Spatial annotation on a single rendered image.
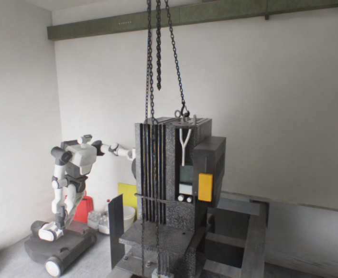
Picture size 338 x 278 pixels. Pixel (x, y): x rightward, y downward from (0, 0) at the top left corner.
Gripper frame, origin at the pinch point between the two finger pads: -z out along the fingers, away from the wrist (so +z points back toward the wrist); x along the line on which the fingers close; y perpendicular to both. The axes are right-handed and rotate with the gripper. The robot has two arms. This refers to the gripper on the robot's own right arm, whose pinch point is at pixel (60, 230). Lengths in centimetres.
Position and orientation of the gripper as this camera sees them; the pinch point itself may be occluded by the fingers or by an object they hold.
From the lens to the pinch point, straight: 262.7
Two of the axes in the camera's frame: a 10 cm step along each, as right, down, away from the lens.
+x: 8.6, 1.3, -4.9
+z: 0.5, -9.8, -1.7
